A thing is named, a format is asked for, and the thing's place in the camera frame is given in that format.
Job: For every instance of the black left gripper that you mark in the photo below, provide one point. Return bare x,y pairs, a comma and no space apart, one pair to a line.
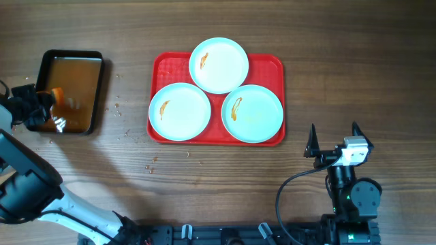
39,101

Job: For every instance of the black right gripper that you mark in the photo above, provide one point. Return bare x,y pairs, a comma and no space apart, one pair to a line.
313,150

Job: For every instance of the orange green scrub sponge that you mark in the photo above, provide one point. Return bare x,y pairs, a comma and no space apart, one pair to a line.
53,98

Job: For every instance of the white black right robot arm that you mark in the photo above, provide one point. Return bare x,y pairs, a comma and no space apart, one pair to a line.
355,201

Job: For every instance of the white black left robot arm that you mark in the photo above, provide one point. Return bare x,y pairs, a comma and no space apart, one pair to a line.
35,191

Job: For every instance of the black tray with brown water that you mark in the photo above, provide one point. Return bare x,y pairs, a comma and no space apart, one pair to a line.
79,73

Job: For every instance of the red plastic serving tray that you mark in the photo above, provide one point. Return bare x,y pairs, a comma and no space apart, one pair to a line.
264,69

